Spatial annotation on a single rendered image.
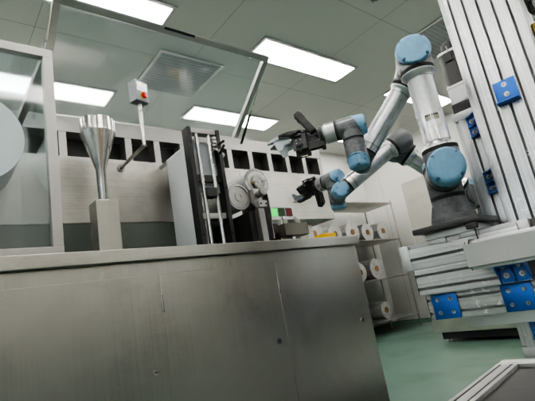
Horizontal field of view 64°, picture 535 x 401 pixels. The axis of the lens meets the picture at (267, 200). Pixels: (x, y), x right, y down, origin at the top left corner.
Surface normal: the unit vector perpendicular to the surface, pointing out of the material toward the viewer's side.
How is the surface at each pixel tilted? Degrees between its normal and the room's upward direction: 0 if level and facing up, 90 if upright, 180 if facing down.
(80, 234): 90
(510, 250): 90
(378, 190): 90
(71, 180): 90
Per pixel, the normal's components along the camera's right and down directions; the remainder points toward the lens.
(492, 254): -0.69, -0.05
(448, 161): -0.29, -0.04
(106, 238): 0.61, -0.29
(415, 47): -0.33, -0.29
